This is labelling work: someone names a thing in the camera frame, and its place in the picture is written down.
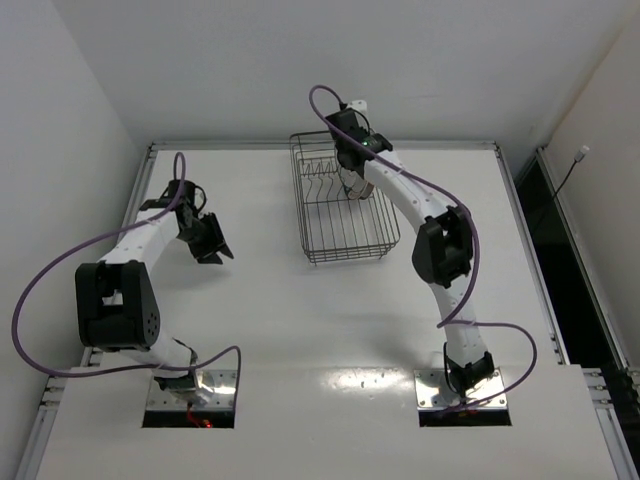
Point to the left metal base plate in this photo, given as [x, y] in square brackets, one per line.
[204, 391]

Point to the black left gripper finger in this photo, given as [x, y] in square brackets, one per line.
[211, 258]
[224, 250]

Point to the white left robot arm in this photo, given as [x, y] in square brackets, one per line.
[116, 306]

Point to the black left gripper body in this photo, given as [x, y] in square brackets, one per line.
[206, 238]

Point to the black cable white plug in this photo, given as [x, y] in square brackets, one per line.
[578, 157]

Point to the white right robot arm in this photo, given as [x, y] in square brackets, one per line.
[443, 252]

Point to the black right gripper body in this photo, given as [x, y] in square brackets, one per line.
[347, 163]

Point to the grey wire dish rack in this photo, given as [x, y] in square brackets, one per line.
[331, 227]

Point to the white plate blue text rim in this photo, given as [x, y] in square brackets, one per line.
[353, 184]

